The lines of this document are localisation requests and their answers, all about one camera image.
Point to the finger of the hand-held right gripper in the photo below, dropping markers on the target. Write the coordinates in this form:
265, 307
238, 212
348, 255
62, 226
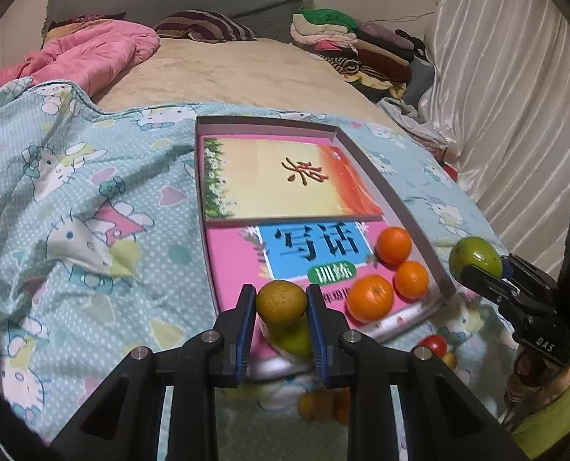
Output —
525, 269
486, 285

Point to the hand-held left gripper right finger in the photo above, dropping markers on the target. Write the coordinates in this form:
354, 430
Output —
330, 345

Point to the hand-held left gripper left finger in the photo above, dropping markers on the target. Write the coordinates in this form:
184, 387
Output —
234, 341

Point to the green jujube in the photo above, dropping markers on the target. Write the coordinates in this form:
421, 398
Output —
474, 255
298, 343

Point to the brown longan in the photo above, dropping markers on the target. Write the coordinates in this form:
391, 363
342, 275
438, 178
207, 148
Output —
310, 406
450, 359
281, 301

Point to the red cherry tomato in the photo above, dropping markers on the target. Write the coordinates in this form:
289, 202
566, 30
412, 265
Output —
433, 344

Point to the grey shallow cardboard box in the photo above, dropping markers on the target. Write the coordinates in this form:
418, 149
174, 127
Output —
396, 221

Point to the person's right forearm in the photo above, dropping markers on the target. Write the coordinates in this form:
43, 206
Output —
558, 413

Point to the person's right hand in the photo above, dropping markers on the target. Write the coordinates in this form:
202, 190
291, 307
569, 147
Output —
522, 379

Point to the pink book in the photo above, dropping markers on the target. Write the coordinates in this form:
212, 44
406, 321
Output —
232, 259

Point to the pink floral cloth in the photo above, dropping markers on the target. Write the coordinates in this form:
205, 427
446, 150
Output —
443, 151

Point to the orange cover book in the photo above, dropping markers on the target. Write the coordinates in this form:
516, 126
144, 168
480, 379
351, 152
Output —
265, 187

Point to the light blue cat-print blanket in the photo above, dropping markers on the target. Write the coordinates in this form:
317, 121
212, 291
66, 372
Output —
97, 249

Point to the cream satin curtain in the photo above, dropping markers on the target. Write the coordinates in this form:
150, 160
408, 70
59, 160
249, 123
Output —
506, 81

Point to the white crumpled garment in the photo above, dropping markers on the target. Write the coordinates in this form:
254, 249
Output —
405, 115

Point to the grey blue cushion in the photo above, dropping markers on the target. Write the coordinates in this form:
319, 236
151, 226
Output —
421, 81

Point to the beige bed sheet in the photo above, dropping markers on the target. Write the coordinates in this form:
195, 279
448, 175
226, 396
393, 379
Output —
241, 77

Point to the pile of folded clothes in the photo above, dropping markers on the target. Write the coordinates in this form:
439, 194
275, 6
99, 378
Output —
361, 53

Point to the purple striped pillow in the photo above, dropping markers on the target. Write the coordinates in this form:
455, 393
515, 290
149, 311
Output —
208, 24

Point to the pink quilt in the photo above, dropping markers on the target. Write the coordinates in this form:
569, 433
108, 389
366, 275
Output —
97, 53

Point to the orange patterned pillow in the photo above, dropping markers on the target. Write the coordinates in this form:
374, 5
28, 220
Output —
80, 21

